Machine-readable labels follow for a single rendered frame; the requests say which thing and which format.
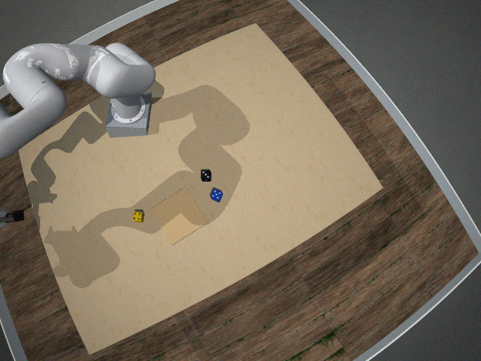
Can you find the blue die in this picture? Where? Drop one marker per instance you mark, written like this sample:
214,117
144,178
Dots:
216,195

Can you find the black die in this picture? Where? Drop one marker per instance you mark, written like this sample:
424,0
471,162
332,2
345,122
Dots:
206,176

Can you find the yellow die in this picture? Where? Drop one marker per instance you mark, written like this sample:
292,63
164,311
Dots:
138,216

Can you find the tan flat mat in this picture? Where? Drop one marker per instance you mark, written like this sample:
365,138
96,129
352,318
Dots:
179,216

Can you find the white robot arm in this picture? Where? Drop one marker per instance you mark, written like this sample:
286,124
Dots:
27,75

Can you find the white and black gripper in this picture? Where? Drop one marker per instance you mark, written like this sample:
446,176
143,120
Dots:
16,216

